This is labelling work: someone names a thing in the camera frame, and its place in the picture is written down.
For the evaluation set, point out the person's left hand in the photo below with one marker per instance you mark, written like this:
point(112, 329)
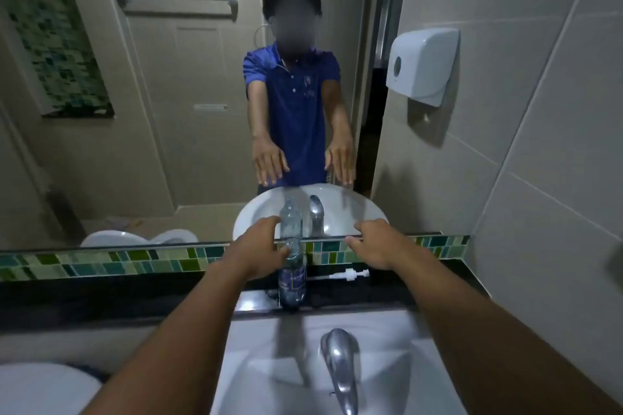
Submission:
point(255, 254)

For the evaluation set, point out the person's right hand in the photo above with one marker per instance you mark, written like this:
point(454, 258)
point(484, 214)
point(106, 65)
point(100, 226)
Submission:
point(382, 247)

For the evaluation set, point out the person's left thumb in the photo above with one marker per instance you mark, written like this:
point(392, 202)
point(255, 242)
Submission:
point(284, 254)

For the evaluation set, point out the person's right thumb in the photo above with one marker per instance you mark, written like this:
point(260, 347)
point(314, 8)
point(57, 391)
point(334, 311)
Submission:
point(354, 243)

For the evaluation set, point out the person's left forearm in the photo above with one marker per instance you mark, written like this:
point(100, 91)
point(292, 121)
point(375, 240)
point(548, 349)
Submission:
point(175, 346)

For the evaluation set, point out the person's right forearm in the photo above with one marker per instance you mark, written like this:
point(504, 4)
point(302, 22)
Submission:
point(486, 337)

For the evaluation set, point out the clear plastic bottle blue label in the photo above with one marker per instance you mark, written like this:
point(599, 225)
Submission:
point(293, 283)

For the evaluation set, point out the white pump dispenser head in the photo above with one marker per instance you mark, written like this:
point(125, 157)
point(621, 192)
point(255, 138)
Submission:
point(348, 275)

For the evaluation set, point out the white washbasin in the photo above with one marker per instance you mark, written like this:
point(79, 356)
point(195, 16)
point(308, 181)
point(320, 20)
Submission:
point(272, 361)

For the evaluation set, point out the chrome faucet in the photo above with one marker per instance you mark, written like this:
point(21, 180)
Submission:
point(340, 366)

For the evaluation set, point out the white paper towel dispenser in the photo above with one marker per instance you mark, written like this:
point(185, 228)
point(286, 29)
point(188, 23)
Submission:
point(421, 64)

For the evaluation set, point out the wall mirror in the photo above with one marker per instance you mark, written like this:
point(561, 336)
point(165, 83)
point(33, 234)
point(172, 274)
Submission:
point(170, 113)

